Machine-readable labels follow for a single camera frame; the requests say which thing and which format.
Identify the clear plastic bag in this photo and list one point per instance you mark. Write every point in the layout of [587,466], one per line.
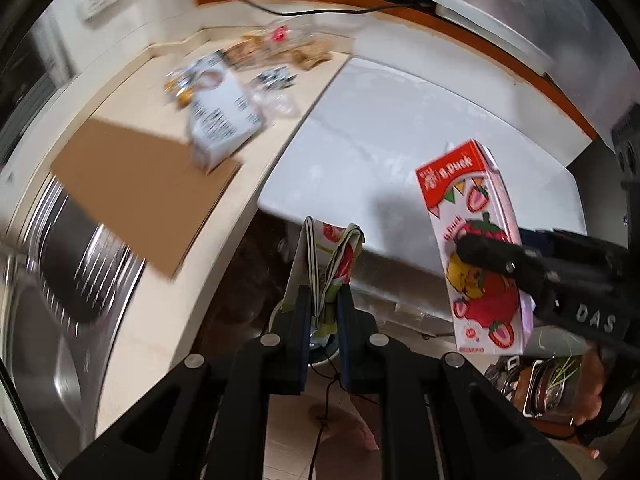
[275,104]

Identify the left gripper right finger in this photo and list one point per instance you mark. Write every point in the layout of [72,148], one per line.
[357,355]

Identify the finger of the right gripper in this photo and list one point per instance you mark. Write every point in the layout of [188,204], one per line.
[523,264]
[544,240]

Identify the right hand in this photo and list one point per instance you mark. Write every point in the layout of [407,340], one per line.
[587,400]

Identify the brown fibrous scrubber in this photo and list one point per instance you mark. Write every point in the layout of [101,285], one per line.
[308,56]

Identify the white printed paper bag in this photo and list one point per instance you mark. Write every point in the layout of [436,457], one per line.
[222,114]

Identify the clear bag with red label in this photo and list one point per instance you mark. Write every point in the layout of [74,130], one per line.
[288,33]

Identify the yellow silver foil wrapper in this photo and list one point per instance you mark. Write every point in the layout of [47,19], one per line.
[179,86]

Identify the green white snack wrapper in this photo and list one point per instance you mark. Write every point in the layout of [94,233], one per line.
[323,261]

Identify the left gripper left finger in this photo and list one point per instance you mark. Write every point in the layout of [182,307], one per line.
[296,335]

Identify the brown cardboard sheet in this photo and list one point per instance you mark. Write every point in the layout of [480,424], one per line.
[143,188]

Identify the pink strawberry snack box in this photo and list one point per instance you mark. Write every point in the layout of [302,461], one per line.
[474,226]

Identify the beige small cartons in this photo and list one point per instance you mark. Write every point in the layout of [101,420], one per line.
[249,52]

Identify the stainless steel sink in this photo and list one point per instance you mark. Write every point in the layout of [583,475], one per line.
[75,279]

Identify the black white patterned wrapper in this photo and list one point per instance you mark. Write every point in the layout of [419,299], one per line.
[275,78]

